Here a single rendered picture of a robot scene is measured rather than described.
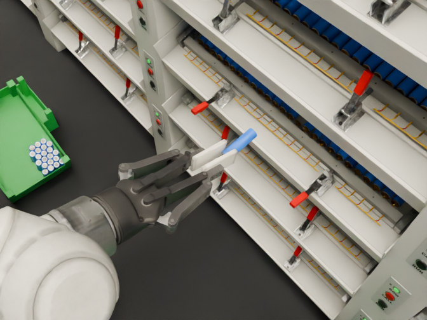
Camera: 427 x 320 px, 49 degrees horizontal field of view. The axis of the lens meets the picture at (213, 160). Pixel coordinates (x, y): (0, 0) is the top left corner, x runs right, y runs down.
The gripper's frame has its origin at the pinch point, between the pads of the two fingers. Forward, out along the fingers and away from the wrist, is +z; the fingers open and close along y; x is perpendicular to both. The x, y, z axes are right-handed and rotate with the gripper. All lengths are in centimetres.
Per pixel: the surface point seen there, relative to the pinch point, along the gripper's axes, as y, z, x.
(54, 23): 103, 27, 44
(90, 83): 83, 28, 57
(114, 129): 61, 23, 58
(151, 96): 40, 20, 26
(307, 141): -4.4, 20.1, 3.5
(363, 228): -21.5, 17.2, 7.9
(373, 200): -19.9, 19.6, 3.7
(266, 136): 3.0, 18.1, 7.4
